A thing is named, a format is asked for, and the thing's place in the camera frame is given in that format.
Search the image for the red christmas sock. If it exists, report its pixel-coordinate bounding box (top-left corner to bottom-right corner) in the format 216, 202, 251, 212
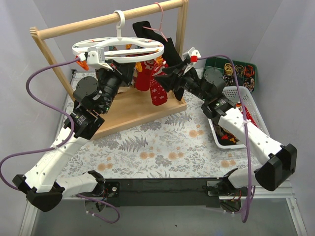
150, 61, 168, 106
236, 102, 258, 127

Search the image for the wooden clothes rack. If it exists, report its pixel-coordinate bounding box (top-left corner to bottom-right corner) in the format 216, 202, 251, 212
30, 0, 189, 139

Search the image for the floral table mat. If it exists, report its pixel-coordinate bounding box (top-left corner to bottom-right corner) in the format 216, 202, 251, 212
49, 67, 276, 179

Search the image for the black hanging sock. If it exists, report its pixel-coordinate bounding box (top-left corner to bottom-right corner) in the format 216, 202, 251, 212
132, 21, 182, 66

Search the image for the purple cable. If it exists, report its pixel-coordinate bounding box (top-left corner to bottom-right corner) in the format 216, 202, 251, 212
0, 58, 121, 224
196, 54, 256, 223

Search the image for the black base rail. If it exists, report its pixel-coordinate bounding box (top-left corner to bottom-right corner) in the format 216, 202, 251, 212
83, 178, 247, 209

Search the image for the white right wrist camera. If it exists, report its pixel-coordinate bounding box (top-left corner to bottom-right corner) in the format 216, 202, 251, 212
182, 47, 201, 75

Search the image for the green compartment tray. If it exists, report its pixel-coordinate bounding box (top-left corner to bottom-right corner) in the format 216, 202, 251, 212
204, 57, 257, 93

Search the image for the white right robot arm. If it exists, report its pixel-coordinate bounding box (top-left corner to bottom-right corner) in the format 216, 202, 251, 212
155, 62, 297, 196

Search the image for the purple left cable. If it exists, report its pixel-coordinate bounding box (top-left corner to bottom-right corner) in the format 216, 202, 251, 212
0, 58, 121, 224

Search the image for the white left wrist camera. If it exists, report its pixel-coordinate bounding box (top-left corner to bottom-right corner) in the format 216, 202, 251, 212
72, 46, 113, 71

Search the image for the white round clip hanger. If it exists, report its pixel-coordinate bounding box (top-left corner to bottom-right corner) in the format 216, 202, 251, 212
72, 10, 164, 65

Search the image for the white plastic basket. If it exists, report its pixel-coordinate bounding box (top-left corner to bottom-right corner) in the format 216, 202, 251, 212
209, 86, 269, 149

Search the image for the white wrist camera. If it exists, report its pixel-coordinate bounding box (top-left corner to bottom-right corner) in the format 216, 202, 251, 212
72, 46, 113, 71
182, 47, 201, 75

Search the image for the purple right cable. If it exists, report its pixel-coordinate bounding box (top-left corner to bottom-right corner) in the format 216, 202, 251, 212
196, 54, 256, 223

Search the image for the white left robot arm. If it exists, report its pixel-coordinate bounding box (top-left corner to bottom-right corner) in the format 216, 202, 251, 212
13, 60, 135, 212

